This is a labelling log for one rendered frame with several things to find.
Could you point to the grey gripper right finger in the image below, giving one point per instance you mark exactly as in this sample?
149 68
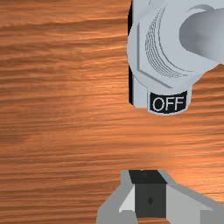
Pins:
180 204

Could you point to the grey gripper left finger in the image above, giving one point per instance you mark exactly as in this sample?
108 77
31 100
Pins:
128 201

